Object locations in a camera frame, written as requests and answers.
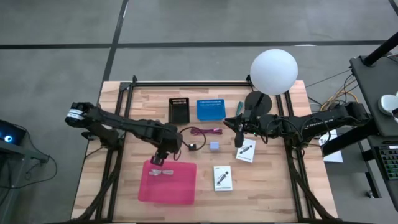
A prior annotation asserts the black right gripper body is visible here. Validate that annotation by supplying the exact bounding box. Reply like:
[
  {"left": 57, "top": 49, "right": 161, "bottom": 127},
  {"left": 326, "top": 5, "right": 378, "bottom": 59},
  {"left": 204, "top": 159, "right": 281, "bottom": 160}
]
[{"left": 238, "top": 113, "right": 261, "bottom": 138}]

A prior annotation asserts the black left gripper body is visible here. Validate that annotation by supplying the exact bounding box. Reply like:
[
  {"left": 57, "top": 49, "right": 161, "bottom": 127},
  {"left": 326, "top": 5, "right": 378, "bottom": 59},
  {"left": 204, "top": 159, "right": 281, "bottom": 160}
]
[{"left": 154, "top": 148, "right": 171, "bottom": 160}]

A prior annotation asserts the silver braided cable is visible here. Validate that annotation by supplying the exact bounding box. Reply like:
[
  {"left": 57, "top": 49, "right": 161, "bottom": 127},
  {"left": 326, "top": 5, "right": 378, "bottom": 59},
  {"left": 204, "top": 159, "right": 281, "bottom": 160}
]
[{"left": 148, "top": 169, "right": 174, "bottom": 177}]

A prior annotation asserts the white green-edged product box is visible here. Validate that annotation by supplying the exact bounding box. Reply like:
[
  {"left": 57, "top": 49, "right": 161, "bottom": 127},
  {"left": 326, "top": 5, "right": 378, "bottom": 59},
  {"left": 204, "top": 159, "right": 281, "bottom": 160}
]
[
  {"left": 213, "top": 165, "right": 233, "bottom": 192},
  {"left": 236, "top": 138, "right": 257, "bottom": 164}
]

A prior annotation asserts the purple braided cable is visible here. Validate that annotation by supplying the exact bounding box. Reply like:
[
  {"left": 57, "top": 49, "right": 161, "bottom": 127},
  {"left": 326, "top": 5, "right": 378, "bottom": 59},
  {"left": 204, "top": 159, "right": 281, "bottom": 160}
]
[{"left": 190, "top": 126, "right": 223, "bottom": 136}]

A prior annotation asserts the black cable with adapter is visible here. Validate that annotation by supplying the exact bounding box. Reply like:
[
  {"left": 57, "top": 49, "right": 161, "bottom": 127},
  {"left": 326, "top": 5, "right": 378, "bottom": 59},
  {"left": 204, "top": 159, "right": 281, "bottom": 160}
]
[{"left": 178, "top": 126, "right": 208, "bottom": 152}]

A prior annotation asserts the translucent pink plastic bin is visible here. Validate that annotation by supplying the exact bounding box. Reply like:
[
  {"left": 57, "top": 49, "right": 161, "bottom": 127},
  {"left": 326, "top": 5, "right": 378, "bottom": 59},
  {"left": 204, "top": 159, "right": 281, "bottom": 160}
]
[{"left": 137, "top": 159, "right": 198, "bottom": 205}]

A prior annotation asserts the blue plastic mesh basket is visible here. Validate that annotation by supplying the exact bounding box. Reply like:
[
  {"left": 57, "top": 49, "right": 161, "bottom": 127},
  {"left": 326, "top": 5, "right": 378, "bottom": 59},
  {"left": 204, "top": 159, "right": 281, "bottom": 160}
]
[{"left": 196, "top": 98, "right": 227, "bottom": 121}]

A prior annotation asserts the black plastic mesh basket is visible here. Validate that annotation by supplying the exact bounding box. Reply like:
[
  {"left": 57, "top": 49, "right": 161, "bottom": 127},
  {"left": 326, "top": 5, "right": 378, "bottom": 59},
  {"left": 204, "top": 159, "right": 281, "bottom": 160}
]
[{"left": 168, "top": 97, "right": 191, "bottom": 124}]

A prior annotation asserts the white globe table lamp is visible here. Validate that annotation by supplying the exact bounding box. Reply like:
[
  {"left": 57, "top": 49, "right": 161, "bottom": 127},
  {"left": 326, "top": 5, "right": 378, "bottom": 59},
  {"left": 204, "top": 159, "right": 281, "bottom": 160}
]
[{"left": 244, "top": 49, "right": 299, "bottom": 116}]

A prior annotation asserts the white paper sheet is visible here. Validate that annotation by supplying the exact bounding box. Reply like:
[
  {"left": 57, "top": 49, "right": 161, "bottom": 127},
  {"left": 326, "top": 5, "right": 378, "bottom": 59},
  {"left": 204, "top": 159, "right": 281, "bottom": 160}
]
[{"left": 318, "top": 129, "right": 345, "bottom": 164}]

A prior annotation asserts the black desk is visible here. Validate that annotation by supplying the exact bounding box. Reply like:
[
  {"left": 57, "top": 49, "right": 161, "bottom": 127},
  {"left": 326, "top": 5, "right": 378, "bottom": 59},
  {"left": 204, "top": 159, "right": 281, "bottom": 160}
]
[{"left": 349, "top": 54, "right": 398, "bottom": 212}]

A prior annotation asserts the white round device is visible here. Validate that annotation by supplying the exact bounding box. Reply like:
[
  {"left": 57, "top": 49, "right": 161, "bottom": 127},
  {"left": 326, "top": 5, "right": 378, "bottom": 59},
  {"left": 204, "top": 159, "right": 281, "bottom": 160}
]
[{"left": 378, "top": 91, "right": 398, "bottom": 118}]

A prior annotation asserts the black keyboard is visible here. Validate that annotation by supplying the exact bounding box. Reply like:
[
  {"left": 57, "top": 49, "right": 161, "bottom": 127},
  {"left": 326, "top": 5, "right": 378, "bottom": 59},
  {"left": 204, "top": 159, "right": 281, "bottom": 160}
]
[{"left": 377, "top": 144, "right": 398, "bottom": 181}]

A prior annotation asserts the computer with blue light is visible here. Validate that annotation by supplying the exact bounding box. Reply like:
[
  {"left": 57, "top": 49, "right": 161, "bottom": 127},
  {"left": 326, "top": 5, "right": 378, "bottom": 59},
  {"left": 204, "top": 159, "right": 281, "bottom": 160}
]
[{"left": 0, "top": 119, "right": 27, "bottom": 154}]

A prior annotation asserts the black pole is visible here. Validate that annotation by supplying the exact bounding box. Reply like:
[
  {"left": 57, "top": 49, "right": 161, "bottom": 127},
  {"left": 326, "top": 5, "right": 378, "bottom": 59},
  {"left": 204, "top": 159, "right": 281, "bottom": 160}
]
[{"left": 363, "top": 32, "right": 398, "bottom": 67}]

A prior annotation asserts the black aluminium table frame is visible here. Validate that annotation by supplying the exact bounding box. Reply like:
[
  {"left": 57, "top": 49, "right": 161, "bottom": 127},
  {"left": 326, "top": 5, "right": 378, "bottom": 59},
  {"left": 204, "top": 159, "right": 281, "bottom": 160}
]
[{"left": 52, "top": 74, "right": 343, "bottom": 224}]

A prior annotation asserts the yellow and black cable bundle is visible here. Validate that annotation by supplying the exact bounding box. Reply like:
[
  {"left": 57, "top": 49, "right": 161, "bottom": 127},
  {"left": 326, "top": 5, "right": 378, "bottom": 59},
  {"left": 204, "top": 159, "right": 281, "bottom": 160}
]
[{"left": 306, "top": 70, "right": 359, "bottom": 113}]

